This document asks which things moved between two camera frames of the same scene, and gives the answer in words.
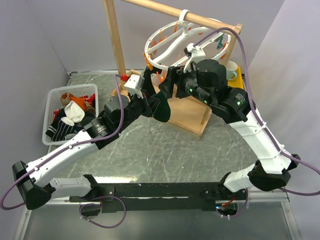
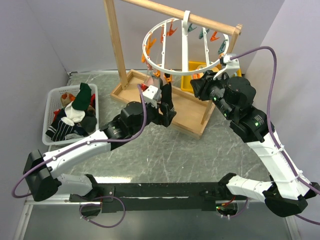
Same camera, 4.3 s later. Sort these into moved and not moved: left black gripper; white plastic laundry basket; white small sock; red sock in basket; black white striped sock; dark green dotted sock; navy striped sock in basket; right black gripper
Moved: dark green dotted sock; black white striped sock; right black gripper; left black gripper
Not moved: white plastic laundry basket; navy striped sock in basket; red sock in basket; white small sock
